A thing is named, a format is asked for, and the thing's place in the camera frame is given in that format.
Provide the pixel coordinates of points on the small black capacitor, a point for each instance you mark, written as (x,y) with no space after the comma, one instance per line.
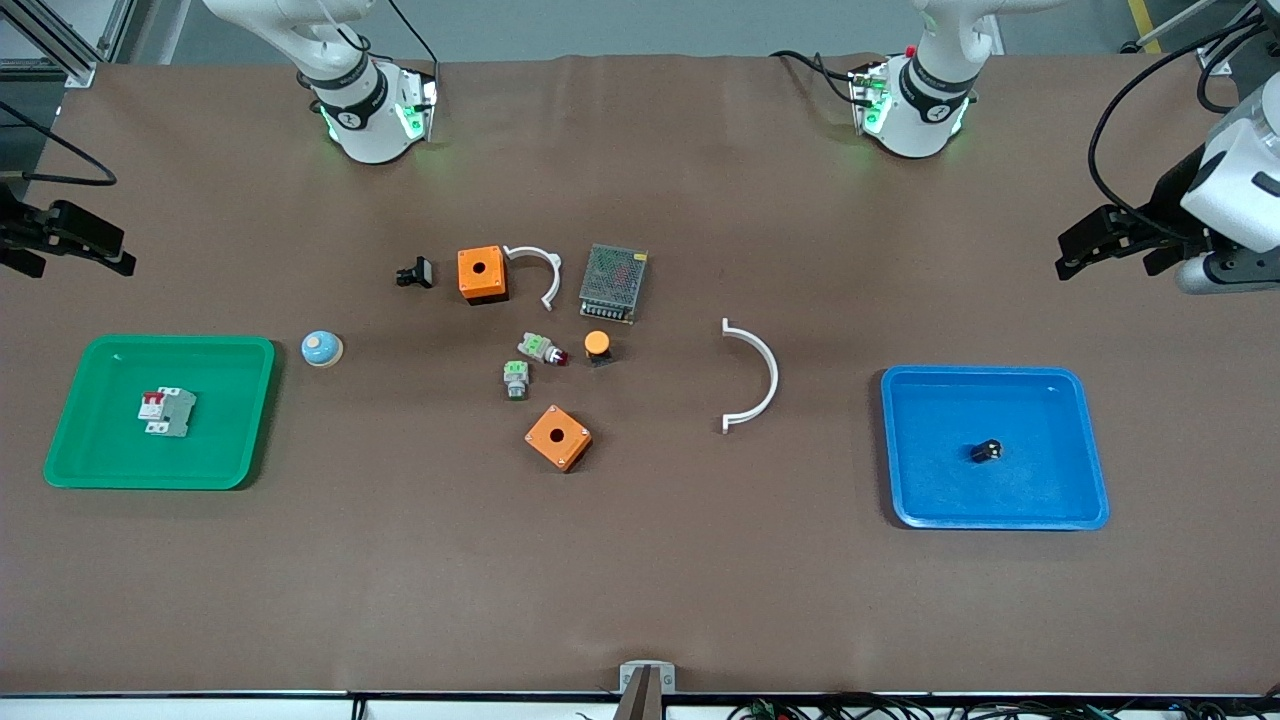
(986,451)

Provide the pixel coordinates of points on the metal mesh power supply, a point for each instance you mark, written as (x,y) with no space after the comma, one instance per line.
(613,283)

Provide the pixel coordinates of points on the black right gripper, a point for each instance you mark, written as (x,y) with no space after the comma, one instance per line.
(14,228)

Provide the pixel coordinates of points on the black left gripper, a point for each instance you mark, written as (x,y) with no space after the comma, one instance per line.
(1166,203)

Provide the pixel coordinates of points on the small black switch part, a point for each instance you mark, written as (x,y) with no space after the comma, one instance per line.
(418,273)

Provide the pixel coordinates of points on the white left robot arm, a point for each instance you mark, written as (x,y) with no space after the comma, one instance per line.
(920,115)

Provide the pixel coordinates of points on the white red circuit breaker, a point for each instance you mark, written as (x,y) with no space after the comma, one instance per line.
(168,412)

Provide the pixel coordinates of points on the orange button box tilted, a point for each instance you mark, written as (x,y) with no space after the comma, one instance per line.
(558,438)

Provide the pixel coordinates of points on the small white curved clip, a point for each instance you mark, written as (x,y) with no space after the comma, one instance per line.
(553,280)

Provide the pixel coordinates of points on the green push button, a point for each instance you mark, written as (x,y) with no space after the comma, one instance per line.
(516,379)

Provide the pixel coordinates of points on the orange capped push button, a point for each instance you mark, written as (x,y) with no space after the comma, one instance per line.
(597,346)

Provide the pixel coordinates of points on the red indicator lamp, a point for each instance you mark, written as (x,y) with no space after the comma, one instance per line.
(538,347)

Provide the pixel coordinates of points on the orange button box upright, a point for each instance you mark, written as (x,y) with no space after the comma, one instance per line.
(482,275)

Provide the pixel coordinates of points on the brown table mat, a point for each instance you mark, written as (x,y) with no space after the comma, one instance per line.
(640,570)

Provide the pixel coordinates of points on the blue and cream round buzzer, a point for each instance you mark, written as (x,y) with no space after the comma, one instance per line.
(322,348)

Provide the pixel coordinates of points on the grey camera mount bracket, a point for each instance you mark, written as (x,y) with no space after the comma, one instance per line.
(647,680)

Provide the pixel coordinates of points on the blue plastic tray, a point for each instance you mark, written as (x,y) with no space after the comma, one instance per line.
(1040,400)

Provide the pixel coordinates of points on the green plastic tray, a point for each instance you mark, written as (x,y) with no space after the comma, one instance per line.
(225,440)

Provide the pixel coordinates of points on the large white curved clip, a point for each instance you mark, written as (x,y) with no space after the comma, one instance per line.
(771,375)

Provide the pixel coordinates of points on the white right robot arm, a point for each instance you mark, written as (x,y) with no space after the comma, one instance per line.
(355,110)

